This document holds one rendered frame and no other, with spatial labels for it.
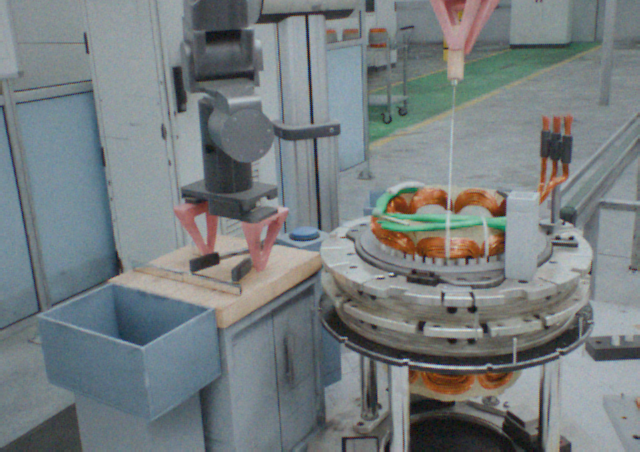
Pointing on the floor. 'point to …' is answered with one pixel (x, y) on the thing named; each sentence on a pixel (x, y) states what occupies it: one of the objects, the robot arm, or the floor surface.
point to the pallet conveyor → (597, 185)
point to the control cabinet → (385, 14)
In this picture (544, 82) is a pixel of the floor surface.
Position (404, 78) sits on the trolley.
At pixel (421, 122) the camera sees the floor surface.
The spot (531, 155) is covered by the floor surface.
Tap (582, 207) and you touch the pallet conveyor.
